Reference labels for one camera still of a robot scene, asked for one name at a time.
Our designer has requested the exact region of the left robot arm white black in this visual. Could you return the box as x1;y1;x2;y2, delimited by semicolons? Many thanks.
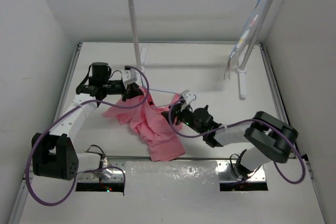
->
31;62;143;180

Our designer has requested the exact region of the blue wire hanger with garment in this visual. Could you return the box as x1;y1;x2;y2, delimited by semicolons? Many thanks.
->
251;0;267;26

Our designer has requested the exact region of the metal base plate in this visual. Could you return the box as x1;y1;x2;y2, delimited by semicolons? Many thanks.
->
216;160;266;183
77;162;126;183

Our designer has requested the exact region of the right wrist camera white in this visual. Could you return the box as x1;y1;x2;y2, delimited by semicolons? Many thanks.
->
180;90;196;105

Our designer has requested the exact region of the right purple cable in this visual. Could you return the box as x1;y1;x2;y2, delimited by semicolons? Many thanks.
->
168;99;307;184

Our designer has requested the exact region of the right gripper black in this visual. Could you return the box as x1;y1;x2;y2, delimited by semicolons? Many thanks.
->
162;102;205;135

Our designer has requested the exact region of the pink t shirt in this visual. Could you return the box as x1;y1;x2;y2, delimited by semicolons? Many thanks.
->
102;95;186;162

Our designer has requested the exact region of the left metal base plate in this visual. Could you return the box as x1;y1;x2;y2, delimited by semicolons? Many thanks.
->
77;162;126;183

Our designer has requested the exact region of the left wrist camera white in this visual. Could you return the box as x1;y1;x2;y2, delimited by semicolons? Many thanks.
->
121;69;137;86

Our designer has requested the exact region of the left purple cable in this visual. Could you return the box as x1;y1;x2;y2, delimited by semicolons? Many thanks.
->
25;65;151;206

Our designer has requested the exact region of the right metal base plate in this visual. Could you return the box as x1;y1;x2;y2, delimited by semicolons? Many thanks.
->
216;160;266;183

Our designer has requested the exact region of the purple cable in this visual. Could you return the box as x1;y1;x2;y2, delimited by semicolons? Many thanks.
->
25;65;151;206
168;99;307;184

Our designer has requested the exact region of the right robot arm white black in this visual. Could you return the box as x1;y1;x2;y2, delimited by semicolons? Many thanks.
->
162;103;299;180

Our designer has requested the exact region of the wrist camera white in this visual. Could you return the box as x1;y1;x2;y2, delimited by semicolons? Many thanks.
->
180;90;196;105
121;69;137;86

